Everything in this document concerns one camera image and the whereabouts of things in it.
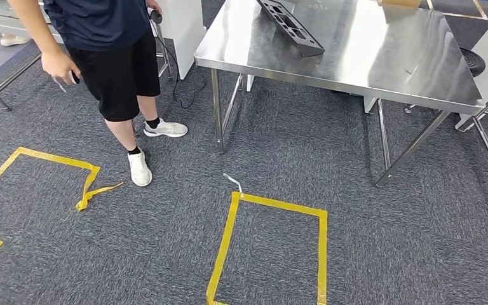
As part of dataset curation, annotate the person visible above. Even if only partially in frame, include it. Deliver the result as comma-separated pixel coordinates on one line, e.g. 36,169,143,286
0,33,31,48
6,0,189,187

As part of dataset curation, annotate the black plastic car part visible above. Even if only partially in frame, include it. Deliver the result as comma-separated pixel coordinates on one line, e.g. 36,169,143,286
255,0,325,58

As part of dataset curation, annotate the crumpled yellow floor tape square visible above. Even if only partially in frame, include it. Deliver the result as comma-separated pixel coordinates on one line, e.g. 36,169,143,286
0,146,125,212

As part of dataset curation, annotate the black ribbed round object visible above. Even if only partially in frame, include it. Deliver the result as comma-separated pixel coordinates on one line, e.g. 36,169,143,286
459,47,487,78

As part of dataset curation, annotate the white cabinet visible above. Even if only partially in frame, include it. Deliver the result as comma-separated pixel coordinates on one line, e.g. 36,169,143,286
156,0,208,81

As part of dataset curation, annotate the person's right hand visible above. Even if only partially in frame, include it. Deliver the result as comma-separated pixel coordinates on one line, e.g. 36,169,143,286
41,48,81,86

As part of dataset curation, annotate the black controller cable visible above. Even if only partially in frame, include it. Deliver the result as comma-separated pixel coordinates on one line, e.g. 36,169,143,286
155,23,208,111

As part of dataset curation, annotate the white tape strip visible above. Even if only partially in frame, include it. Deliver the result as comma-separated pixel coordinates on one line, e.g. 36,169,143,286
222,172,245,197

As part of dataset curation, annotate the large stainless steel workbench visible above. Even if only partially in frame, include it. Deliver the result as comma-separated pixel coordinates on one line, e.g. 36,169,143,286
194,0,487,188

